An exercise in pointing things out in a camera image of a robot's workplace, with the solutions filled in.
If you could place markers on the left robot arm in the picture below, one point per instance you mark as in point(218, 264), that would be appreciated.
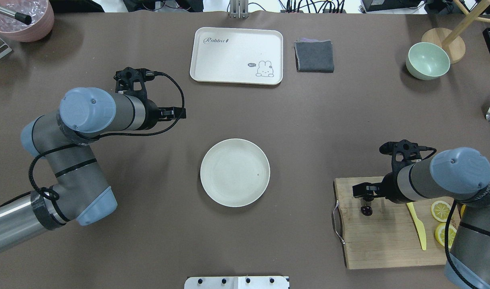
point(67, 181)

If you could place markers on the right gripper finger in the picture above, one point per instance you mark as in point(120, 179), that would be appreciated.
point(367, 190)

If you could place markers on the yellow plastic knife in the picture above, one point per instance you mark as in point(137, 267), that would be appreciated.
point(419, 226)

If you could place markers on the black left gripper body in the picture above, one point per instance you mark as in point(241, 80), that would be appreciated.
point(151, 115)

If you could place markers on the lemon slice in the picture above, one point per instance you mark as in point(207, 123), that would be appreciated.
point(439, 234)
point(440, 210)

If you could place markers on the grey folded cloth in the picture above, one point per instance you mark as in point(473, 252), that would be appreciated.
point(314, 56)

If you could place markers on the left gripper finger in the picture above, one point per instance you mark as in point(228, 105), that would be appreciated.
point(171, 113)

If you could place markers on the pink bowl with ice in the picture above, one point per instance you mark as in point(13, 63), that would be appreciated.
point(42, 15)

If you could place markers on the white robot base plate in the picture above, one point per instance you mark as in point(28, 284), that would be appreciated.
point(238, 282)

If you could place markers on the metal scoop handle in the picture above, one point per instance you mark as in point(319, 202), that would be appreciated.
point(24, 18)

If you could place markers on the cream round plate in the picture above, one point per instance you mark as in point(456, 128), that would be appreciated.
point(235, 172)

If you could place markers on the green bowl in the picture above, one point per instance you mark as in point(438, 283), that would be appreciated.
point(427, 61)

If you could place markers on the lemon slice upper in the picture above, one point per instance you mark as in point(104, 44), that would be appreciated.
point(440, 210)

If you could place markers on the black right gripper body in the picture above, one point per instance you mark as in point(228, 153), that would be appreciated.
point(389, 186)

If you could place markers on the dark red cherry lower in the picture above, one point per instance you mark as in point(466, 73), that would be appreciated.
point(366, 210)

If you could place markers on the wooden cutting board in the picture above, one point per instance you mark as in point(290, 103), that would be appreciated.
point(387, 238)

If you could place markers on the cream rabbit tray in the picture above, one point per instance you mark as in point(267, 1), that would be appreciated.
point(237, 55)

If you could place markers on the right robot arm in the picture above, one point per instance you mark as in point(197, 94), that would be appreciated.
point(419, 172)

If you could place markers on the wooden mug tree stand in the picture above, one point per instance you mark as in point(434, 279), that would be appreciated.
point(450, 40)

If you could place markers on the lemon slice lower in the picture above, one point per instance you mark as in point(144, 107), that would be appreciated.
point(439, 234)

